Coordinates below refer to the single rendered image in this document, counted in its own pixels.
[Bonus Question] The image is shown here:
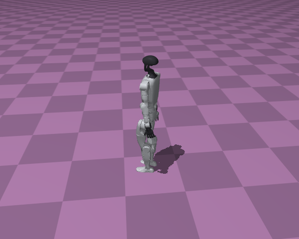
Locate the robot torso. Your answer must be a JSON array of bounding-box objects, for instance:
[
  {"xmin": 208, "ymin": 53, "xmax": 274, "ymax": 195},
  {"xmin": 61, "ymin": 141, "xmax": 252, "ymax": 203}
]
[{"xmin": 142, "ymin": 73, "xmax": 160, "ymax": 123}]

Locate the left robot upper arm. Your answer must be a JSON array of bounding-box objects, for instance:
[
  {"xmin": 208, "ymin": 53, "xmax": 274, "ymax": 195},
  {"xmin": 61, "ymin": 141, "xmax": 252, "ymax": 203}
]
[{"xmin": 140, "ymin": 80, "xmax": 150, "ymax": 107}]

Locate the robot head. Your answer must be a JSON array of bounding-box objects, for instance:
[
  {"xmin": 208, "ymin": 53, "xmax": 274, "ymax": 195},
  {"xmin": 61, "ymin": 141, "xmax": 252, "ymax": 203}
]
[{"xmin": 143, "ymin": 55, "xmax": 158, "ymax": 79}]

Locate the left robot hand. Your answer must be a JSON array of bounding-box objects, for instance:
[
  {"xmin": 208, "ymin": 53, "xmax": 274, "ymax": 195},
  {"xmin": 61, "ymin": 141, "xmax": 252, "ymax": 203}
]
[{"xmin": 144, "ymin": 123, "xmax": 155, "ymax": 138}]

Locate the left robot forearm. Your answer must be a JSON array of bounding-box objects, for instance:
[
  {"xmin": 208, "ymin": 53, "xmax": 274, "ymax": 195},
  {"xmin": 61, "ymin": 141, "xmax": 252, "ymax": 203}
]
[{"xmin": 141, "ymin": 104, "xmax": 150, "ymax": 127}]

